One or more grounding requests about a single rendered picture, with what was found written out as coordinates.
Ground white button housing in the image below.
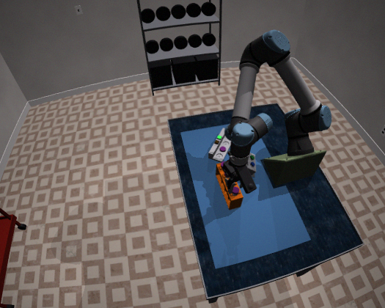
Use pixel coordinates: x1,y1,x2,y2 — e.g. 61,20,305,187
246,153,256,177

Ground orange tube rack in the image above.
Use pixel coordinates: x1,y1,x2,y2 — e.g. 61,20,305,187
216,163,243,210

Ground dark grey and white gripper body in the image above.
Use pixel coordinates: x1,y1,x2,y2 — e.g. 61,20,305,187
223,160,247,183

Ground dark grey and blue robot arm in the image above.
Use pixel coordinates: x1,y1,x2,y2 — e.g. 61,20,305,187
224,30,331,194

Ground blue flat work mat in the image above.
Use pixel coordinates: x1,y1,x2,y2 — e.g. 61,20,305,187
180,125,311,269

